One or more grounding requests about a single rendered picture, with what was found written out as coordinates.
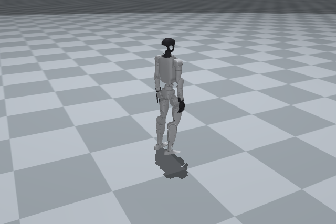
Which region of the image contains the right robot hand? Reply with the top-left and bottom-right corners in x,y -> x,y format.
177,97 -> 185,113

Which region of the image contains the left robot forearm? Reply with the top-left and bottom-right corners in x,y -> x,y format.
154,74 -> 161,91

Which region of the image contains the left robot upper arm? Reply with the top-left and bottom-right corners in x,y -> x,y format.
155,55 -> 160,77

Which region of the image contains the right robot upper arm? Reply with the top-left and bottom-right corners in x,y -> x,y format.
173,58 -> 183,84

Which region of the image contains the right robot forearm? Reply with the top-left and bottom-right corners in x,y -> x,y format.
176,78 -> 184,101

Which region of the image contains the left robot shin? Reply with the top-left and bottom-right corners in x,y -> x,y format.
156,117 -> 165,145

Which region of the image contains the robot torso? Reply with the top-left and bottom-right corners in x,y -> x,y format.
159,54 -> 177,100

